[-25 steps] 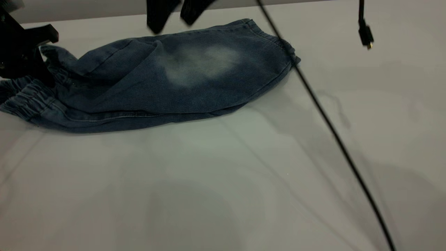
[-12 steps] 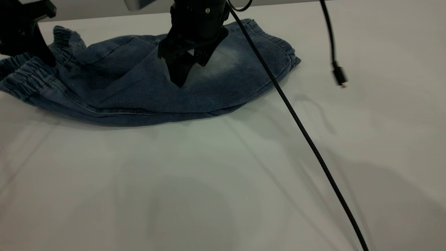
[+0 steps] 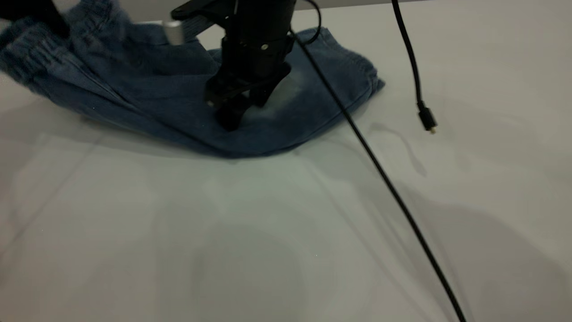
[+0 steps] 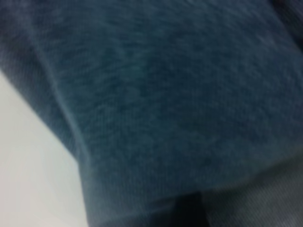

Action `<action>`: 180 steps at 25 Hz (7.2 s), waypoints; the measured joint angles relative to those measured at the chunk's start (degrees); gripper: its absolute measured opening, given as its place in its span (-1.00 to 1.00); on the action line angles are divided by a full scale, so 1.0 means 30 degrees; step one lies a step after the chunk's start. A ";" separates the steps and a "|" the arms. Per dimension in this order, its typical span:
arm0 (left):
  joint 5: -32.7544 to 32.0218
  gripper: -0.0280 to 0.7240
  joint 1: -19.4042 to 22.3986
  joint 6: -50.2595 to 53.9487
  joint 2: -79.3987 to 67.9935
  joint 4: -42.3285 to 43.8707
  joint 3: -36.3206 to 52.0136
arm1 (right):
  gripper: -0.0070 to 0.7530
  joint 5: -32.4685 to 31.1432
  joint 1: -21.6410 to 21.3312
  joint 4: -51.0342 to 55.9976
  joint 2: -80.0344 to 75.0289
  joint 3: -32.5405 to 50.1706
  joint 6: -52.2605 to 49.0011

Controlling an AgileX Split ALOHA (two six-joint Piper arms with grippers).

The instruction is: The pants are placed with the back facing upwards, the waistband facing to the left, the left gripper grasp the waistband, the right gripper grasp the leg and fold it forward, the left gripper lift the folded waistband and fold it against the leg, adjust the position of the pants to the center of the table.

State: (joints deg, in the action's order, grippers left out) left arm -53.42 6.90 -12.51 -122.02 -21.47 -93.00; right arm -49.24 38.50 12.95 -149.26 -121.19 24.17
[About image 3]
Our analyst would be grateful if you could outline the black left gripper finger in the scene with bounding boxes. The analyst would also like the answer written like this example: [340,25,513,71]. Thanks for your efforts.
[42,0,71,39]

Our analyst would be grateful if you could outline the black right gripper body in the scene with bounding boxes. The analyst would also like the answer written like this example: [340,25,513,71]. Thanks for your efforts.
[204,37,295,109]

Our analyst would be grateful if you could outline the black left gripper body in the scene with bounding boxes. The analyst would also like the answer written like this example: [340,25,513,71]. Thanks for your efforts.
[0,0,45,21]

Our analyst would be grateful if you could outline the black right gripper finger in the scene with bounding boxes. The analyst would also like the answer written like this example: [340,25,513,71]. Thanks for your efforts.
[216,95,254,132]
[249,74,283,109]

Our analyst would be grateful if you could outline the blue denim shorts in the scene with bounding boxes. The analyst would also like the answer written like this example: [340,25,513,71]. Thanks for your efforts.
[0,0,386,159]

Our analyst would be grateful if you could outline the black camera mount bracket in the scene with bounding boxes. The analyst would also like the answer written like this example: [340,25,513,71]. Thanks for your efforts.
[171,0,233,24]

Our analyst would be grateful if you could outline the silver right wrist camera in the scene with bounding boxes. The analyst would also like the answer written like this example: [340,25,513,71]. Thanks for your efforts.
[162,19,185,46]

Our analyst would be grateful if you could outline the black cable with plug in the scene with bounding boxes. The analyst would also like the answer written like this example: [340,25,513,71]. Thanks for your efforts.
[391,0,438,135]

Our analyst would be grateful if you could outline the thick black cable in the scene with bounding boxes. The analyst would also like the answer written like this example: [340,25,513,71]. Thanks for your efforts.
[288,0,468,322]

